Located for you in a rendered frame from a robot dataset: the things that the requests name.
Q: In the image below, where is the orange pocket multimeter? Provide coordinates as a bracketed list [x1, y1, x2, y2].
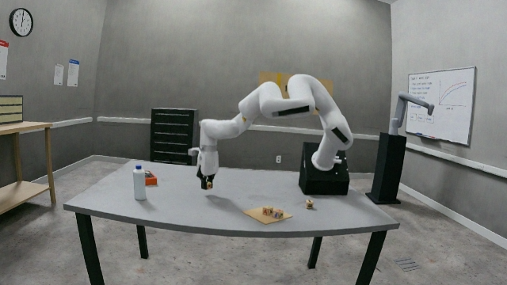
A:
[145, 170, 157, 185]

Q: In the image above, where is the white plastic bottle with blue cap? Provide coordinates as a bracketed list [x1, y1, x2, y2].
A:
[133, 165, 147, 200]

